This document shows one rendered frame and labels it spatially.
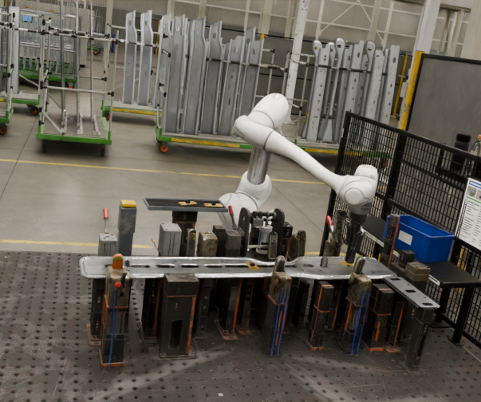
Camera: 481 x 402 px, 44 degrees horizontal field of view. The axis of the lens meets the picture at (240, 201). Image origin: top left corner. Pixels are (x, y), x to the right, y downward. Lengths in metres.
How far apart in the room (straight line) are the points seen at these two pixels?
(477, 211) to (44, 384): 1.95
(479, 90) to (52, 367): 3.51
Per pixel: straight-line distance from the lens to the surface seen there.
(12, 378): 2.26
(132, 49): 11.90
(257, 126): 2.67
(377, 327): 2.66
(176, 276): 2.26
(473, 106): 4.69
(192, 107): 9.32
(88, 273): 2.30
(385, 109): 10.57
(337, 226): 2.80
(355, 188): 2.39
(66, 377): 2.25
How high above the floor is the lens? 1.94
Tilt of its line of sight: 16 degrees down
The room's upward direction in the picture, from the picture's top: 8 degrees clockwise
